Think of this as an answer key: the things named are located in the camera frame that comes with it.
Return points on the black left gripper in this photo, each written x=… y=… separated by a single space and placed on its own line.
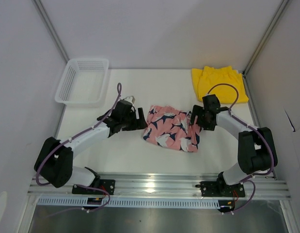
x=136 y=125

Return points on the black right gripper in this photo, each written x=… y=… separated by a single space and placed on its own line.
x=197 y=110

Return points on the pink patterned shorts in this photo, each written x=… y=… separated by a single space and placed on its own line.
x=170 y=128

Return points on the yellow shorts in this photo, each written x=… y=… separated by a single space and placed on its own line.
x=223 y=82

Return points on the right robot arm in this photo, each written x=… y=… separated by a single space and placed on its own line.
x=256 y=153

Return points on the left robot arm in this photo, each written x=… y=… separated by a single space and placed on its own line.
x=55 y=163

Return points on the white tray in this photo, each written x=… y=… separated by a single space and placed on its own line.
x=84 y=82

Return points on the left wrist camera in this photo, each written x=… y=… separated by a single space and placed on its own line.
x=130 y=99

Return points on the right side table rail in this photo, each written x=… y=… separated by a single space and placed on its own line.
x=254 y=114

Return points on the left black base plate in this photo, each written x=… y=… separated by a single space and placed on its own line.
x=107 y=185

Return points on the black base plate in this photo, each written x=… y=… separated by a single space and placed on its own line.
x=220 y=189
x=107 y=185

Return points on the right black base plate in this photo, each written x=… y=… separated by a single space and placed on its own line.
x=220 y=189

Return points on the aluminium mounting rail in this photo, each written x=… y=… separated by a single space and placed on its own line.
x=151 y=185

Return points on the slotted cable duct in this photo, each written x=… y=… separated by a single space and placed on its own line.
x=131 y=202

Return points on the right corner frame post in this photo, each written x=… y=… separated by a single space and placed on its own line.
x=279 y=13

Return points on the corner frame post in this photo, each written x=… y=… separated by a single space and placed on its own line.
x=279 y=13
x=45 y=18

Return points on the left corner frame post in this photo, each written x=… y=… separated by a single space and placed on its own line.
x=45 y=18

